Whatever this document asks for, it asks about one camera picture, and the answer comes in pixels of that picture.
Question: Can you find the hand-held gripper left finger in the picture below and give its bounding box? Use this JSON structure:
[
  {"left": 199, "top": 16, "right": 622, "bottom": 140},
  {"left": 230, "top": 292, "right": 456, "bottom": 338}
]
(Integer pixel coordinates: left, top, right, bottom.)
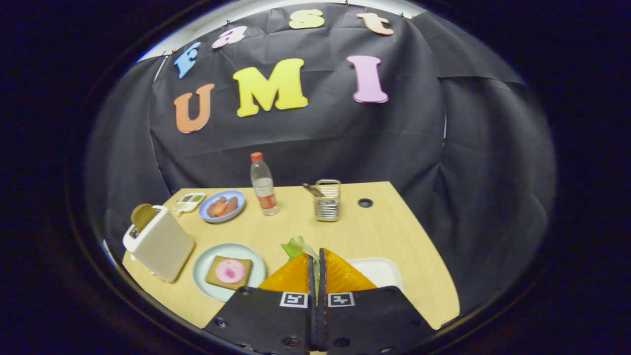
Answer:
[{"left": 203, "top": 253, "right": 319, "bottom": 355}]

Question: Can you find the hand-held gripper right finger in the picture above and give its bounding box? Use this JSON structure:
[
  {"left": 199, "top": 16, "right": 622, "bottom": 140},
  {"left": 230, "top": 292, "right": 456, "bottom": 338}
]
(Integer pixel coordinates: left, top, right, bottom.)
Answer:
[{"left": 318, "top": 248, "right": 437, "bottom": 355}]

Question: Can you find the green lettuce leaf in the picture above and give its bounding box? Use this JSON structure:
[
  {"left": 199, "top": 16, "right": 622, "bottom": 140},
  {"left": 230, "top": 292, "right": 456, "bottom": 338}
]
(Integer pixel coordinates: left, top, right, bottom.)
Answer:
[{"left": 281, "top": 236, "right": 321, "bottom": 283}]

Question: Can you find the small white tray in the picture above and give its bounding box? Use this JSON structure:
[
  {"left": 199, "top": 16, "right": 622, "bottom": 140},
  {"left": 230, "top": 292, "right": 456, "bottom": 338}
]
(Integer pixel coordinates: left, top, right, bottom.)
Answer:
[{"left": 348, "top": 257, "right": 405, "bottom": 292}]

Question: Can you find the pink ham slice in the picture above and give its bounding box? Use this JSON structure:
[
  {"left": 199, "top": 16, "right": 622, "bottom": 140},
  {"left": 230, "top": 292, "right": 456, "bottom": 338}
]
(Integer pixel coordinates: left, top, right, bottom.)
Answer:
[{"left": 215, "top": 260, "right": 246, "bottom": 284}]

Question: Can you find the square toast slice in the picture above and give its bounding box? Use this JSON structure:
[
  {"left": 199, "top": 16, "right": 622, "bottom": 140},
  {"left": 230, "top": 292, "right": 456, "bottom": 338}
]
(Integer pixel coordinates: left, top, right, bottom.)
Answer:
[{"left": 206, "top": 255, "right": 253, "bottom": 290}]

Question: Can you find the pale green plate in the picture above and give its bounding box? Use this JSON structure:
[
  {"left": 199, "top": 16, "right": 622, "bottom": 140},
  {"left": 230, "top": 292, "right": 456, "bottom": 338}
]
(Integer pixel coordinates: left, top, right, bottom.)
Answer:
[{"left": 192, "top": 243, "right": 267, "bottom": 302}]

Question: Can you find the white toaster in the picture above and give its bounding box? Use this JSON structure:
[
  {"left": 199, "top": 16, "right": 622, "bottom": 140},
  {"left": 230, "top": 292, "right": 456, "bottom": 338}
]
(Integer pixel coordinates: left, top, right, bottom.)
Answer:
[{"left": 122, "top": 205, "right": 196, "bottom": 283}]

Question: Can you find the blue plate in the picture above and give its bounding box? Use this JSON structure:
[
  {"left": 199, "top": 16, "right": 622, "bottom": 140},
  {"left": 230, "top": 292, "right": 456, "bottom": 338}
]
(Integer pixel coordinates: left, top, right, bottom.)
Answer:
[{"left": 199, "top": 190, "right": 246, "bottom": 223}]

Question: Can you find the clear bottle red cap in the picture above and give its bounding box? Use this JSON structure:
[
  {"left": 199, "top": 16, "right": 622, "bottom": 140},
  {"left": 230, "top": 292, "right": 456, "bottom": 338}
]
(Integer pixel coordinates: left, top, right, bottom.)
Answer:
[{"left": 250, "top": 152, "right": 279, "bottom": 216}]

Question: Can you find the white divided seasoning tray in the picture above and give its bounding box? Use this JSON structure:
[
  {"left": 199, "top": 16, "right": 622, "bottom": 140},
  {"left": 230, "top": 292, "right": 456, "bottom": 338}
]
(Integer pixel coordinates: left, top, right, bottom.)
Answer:
[{"left": 174, "top": 193, "right": 207, "bottom": 215}]

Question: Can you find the metal wire utensil holder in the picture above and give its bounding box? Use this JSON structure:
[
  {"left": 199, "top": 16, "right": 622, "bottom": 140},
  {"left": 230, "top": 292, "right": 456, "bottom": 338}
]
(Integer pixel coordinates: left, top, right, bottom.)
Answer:
[{"left": 314, "top": 179, "right": 342, "bottom": 222}]

